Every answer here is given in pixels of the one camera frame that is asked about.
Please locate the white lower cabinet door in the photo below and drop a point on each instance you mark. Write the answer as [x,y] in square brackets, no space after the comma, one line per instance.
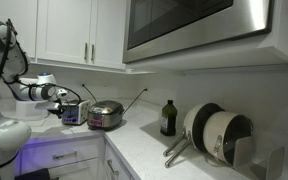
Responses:
[80,170]

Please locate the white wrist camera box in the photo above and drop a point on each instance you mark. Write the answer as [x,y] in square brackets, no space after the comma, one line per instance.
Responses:
[61,93]

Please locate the white two-slot toaster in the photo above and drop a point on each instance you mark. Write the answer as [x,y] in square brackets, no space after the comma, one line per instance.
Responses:
[80,111]

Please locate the white upper wall cabinet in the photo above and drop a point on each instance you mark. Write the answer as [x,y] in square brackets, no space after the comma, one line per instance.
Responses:
[64,30]

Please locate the cream frying pan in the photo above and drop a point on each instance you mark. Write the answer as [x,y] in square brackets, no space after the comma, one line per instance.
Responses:
[204,126]
[188,123]

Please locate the white drawer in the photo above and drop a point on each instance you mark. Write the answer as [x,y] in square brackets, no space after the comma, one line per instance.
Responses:
[119,156]
[37,155]

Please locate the white countertop box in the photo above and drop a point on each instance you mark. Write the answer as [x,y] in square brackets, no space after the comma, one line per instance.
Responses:
[27,108]

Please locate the black steel rice cooker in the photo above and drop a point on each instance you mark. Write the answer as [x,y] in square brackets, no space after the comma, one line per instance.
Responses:
[105,115]

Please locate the dark green oil bottle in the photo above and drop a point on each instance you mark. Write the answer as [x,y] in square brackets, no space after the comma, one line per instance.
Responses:
[168,120]

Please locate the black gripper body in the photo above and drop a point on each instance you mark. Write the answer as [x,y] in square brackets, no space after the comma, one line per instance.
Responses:
[59,108]

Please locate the stainless steel microwave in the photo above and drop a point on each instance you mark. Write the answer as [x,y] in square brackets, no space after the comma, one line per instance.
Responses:
[197,33]

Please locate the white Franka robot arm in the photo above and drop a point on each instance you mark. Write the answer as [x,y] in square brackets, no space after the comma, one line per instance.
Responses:
[0,140]

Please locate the black toaster lever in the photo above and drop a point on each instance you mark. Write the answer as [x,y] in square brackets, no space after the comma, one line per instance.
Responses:
[71,117]

